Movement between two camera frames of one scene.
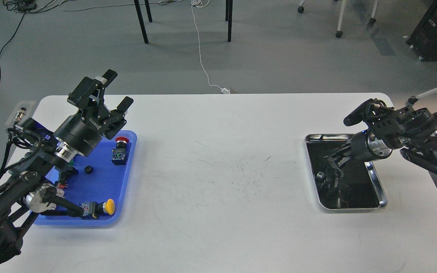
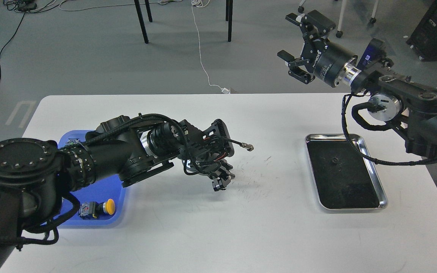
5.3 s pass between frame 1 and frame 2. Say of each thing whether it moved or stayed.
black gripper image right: moved
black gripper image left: moved
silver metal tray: stayed
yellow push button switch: stayed
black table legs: stayed
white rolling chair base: stayed
